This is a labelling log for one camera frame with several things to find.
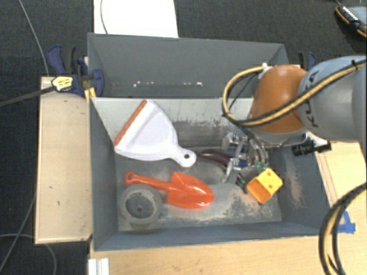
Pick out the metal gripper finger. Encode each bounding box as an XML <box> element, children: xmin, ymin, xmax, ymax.
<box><xmin>221</xmin><ymin>156</ymin><xmax>245</xmax><ymax>184</ymax></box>
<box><xmin>221</xmin><ymin>132</ymin><xmax>248</xmax><ymax>155</ymax></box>

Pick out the yellow hollow block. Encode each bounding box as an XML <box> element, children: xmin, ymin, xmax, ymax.
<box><xmin>245</xmin><ymin>167</ymin><xmax>284</xmax><ymax>205</ymax></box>

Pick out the orange toy shovel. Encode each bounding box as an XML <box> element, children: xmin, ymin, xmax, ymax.
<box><xmin>124</xmin><ymin>171</ymin><xmax>215</xmax><ymax>210</ymax></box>

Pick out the white dustpan with orange edge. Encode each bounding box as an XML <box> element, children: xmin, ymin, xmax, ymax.
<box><xmin>114</xmin><ymin>99</ymin><xmax>198</xmax><ymax>168</ymax></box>

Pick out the grey metal bin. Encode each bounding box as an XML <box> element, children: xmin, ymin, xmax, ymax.
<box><xmin>87</xmin><ymin>32</ymin><xmax>331</xmax><ymax>252</ymax></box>

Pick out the grey tape roll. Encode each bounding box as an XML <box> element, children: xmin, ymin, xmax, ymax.
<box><xmin>119</xmin><ymin>184</ymin><xmax>164</xmax><ymax>231</ymax></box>

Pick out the pale wood board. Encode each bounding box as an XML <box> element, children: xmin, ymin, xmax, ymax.
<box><xmin>34</xmin><ymin>77</ymin><xmax>94</xmax><ymax>245</ymax></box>

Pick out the black cylinder on white bracket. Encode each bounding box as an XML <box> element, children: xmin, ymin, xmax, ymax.
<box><xmin>280</xmin><ymin>132</ymin><xmax>332</xmax><ymax>157</ymax></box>

